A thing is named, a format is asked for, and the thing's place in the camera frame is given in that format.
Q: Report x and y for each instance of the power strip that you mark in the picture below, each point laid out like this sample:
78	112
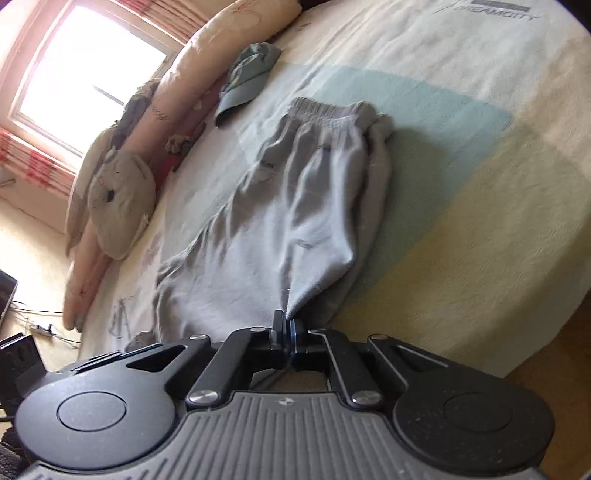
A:
41	328

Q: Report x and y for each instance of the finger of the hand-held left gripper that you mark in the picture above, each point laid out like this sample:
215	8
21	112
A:
92	362

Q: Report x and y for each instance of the grey pants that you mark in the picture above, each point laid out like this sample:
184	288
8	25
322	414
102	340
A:
300	207

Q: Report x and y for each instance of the grey cat face cushion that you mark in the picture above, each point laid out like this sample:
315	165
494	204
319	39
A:
122	207

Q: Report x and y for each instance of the grey patterned pillow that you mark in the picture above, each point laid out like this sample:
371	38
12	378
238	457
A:
92	161

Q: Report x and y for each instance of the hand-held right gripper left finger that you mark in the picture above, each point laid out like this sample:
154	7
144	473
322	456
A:
279	334

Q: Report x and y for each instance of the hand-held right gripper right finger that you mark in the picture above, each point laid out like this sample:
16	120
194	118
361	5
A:
296	337

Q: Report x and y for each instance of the blue cap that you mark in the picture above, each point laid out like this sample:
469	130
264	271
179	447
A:
249	78

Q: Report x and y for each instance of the window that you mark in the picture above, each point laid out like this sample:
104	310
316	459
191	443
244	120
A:
92	60

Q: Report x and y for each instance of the brown hair scrunchie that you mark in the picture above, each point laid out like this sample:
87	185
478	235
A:
180	143

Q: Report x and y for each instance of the red patterned curtain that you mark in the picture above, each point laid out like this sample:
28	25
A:
32	161
184	16

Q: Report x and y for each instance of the wall television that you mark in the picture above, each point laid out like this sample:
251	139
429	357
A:
7	295

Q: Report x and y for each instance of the folded olive clothes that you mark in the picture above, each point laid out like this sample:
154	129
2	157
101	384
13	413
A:
138	110

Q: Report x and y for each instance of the pink floral quilt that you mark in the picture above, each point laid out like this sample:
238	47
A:
194	69

